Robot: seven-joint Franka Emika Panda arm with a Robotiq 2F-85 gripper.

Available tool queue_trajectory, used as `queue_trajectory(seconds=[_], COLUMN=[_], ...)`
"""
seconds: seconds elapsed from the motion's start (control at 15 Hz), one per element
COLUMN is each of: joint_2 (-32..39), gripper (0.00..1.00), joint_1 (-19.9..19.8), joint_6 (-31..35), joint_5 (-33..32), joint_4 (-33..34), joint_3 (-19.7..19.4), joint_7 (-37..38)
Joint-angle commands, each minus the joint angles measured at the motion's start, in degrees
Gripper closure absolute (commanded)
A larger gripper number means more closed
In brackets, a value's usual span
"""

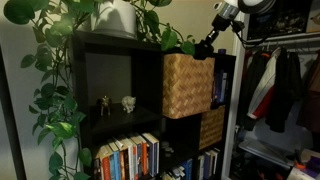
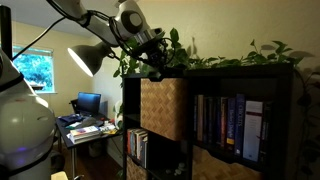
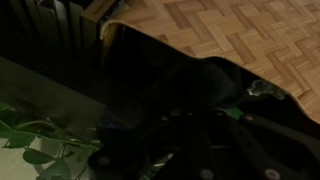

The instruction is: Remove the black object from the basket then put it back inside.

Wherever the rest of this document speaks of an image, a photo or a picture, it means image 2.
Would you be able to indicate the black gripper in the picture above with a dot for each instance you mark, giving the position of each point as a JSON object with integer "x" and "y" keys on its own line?
{"x": 156, "y": 50}

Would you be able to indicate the woven bamboo basket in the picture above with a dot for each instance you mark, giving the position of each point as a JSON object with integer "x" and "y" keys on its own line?
{"x": 220, "y": 168}
{"x": 135, "y": 171}
{"x": 163, "y": 106}

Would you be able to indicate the green pothos plant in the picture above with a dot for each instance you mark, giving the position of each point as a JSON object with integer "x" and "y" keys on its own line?
{"x": 128, "y": 63}

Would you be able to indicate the tan book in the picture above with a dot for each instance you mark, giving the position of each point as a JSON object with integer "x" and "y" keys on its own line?
{"x": 200, "y": 118}

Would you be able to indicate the grey lamp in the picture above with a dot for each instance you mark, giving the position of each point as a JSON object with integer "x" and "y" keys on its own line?
{"x": 93, "y": 55}

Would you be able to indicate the black book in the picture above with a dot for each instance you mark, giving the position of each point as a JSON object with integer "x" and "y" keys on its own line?
{"x": 206, "y": 120}
{"x": 266, "y": 133}

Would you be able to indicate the black cube bookshelf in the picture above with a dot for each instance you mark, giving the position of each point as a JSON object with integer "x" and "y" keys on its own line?
{"x": 233, "y": 71}

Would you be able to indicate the dark teal book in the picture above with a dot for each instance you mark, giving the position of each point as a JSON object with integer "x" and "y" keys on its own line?
{"x": 215, "y": 120}

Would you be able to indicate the small colourful boxes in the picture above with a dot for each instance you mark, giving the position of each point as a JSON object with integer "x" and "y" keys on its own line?
{"x": 107, "y": 127}

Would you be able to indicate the black computer monitor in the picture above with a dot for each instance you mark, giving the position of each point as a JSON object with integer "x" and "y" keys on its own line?
{"x": 88, "y": 104}

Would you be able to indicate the orange white book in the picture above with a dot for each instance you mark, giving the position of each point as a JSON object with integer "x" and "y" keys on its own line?
{"x": 128, "y": 141}

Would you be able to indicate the red brown book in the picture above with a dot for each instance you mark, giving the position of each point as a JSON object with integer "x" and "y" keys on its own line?
{"x": 224, "y": 121}

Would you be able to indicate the blue book yellow label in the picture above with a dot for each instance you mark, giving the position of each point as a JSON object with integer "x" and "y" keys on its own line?
{"x": 231, "y": 123}

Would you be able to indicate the colourful book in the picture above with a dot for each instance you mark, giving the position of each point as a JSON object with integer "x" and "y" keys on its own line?
{"x": 85, "y": 130}

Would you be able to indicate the blue circuits textbook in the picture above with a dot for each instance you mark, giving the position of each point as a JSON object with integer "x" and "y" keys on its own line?
{"x": 239, "y": 125}

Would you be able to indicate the grey round stone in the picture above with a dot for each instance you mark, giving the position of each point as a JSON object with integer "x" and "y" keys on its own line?
{"x": 169, "y": 171}
{"x": 181, "y": 165}
{"x": 177, "y": 170}

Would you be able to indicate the dark blue cloth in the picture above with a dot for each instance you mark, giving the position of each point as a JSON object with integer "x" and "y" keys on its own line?
{"x": 70, "y": 119}

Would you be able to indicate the thick white book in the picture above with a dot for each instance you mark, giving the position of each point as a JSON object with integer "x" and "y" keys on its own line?
{"x": 85, "y": 139}

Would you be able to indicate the white book maroon band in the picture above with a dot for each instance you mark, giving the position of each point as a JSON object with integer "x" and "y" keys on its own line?
{"x": 252, "y": 131}

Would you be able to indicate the dark desk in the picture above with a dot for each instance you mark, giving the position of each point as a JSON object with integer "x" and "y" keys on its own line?
{"x": 63, "y": 133}

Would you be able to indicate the window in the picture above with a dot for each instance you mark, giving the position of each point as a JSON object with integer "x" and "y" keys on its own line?
{"x": 36, "y": 70}

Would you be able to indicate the tan box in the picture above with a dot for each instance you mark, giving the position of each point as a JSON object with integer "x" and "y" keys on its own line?
{"x": 59, "y": 175}

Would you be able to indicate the black metal pole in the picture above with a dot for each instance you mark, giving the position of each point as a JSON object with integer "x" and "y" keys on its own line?
{"x": 5, "y": 31}

